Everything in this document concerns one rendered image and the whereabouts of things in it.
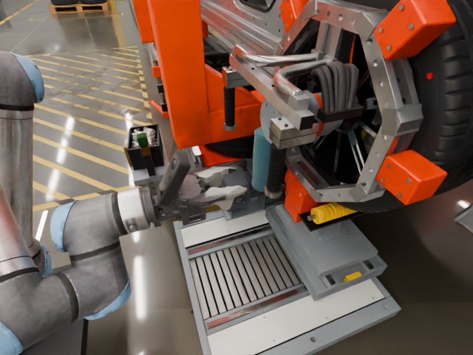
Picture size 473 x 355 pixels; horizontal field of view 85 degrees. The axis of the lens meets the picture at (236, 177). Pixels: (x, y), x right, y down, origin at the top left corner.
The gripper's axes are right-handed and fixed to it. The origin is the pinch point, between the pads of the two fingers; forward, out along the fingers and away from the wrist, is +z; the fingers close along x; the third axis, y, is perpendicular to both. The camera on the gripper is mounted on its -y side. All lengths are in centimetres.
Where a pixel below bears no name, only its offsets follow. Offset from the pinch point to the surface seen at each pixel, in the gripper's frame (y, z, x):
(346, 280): 66, 47, 7
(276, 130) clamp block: -10.6, 8.5, 0.5
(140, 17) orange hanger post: 9, -3, -253
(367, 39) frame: -24.7, 30.3, -4.6
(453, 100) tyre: -17.1, 39.5, 11.6
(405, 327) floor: 83, 67, 28
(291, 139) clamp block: -9.0, 11.1, 2.4
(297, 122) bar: -13.3, 11.5, 3.0
